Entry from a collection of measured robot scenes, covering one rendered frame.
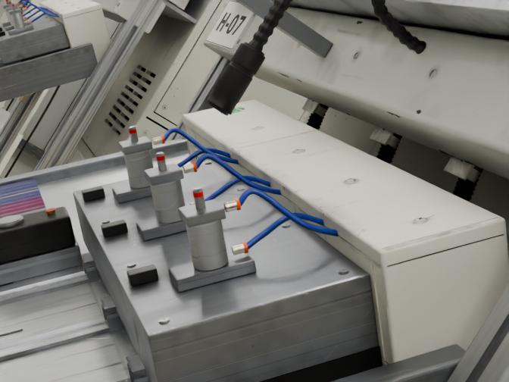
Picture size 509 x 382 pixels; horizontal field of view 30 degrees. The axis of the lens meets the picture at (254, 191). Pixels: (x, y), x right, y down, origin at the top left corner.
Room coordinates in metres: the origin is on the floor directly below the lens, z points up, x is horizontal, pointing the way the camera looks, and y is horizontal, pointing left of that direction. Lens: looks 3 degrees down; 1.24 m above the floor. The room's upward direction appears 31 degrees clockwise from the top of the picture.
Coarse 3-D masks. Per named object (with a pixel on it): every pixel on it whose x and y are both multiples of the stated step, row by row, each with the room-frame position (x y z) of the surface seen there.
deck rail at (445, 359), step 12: (444, 348) 0.55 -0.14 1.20; (456, 348) 0.55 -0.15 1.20; (408, 360) 0.54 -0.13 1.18; (420, 360) 0.54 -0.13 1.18; (432, 360) 0.54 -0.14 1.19; (444, 360) 0.54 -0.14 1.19; (456, 360) 0.54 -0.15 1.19; (372, 372) 0.54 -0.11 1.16; (384, 372) 0.54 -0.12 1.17; (396, 372) 0.53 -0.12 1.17; (408, 372) 0.53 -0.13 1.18; (420, 372) 0.53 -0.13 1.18; (432, 372) 0.53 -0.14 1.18; (444, 372) 0.53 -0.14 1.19
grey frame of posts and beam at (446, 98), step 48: (288, 48) 0.93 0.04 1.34; (336, 48) 0.83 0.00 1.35; (384, 48) 0.75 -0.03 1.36; (432, 48) 0.68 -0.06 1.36; (480, 48) 0.63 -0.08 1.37; (336, 96) 0.82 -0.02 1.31; (384, 96) 0.71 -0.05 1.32; (432, 96) 0.65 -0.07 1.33; (480, 96) 0.60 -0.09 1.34; (432, 144) 0.73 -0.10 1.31; (480, 144) 0.58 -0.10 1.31; (480, 336) 0.53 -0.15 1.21
